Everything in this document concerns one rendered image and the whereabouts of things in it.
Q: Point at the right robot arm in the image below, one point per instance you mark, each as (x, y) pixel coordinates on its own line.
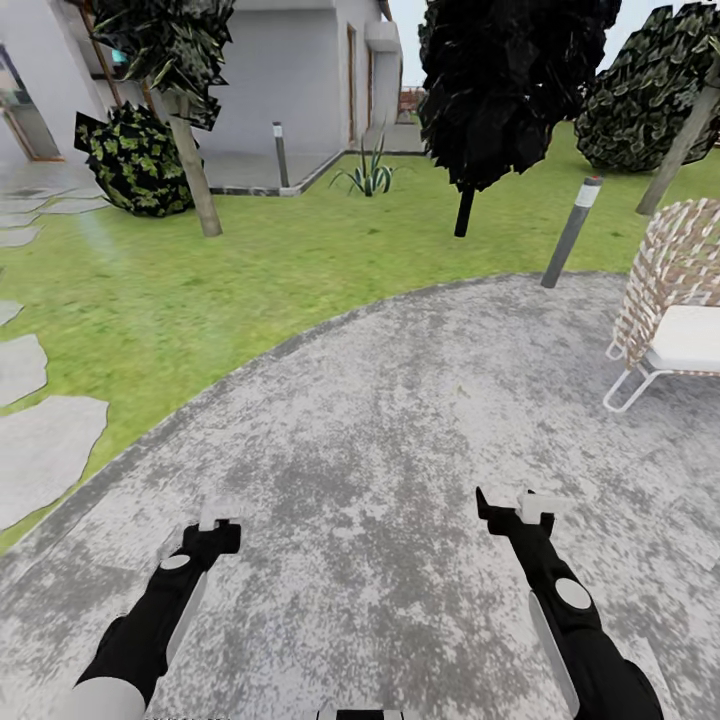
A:
(597, 683)

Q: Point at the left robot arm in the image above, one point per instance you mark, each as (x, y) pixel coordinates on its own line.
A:
(137, 649)

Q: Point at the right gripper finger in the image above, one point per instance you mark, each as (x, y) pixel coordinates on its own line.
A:
(482, 506)

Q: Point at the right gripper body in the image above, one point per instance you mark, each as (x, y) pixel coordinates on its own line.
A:
(503, 521)

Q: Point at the bush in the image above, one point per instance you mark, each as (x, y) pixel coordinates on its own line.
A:
(136, 161)
(624, 118)
(374, 177)

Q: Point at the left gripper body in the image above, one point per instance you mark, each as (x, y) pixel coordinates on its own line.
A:
(225, 539)

